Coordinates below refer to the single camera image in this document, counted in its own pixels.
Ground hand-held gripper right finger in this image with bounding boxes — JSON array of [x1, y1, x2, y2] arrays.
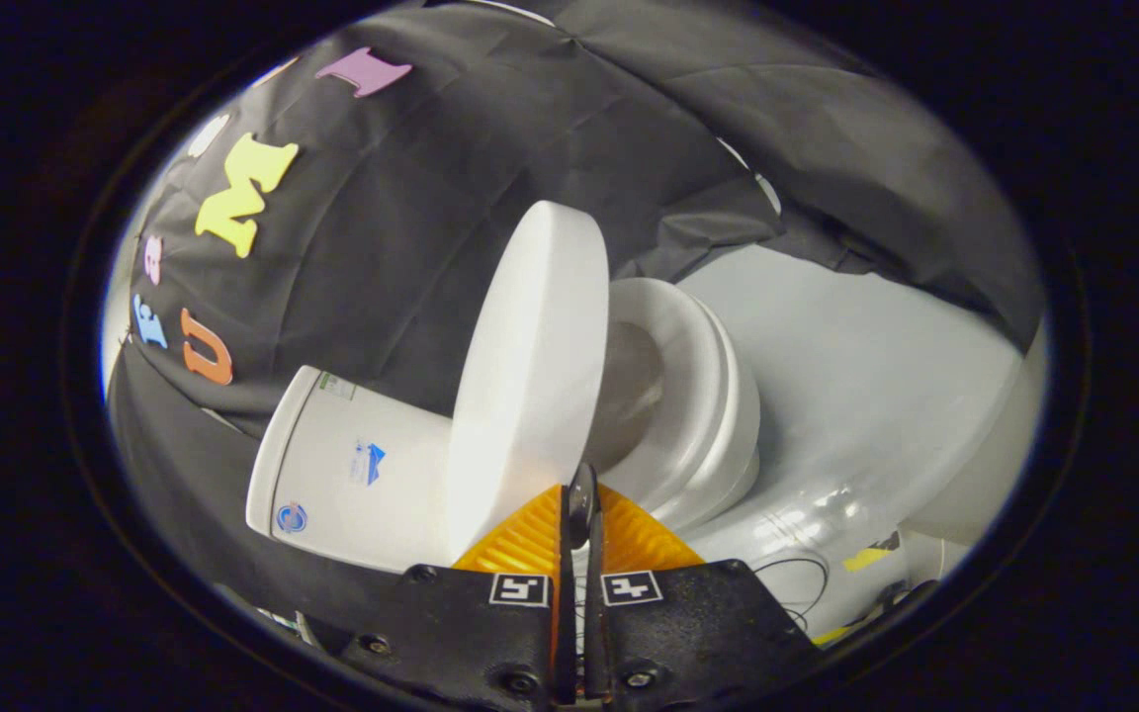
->
[[584, 483, 823, 705]]

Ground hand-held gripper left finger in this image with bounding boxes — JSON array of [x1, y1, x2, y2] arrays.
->
[[332, 485, 580, 708]]

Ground white toilet bowl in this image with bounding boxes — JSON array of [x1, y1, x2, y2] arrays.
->
[[589, 297, 762, 536]]

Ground yellow floor tape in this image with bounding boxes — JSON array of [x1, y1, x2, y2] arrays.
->
[[841, 532, 903, 574]]

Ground black backdrop cloth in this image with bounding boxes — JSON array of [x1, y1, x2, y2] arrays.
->
[[105, 0, 1047, 644]]

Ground thin black cable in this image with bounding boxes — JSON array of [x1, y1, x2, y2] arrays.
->
[[747, 556, 833, 634]]

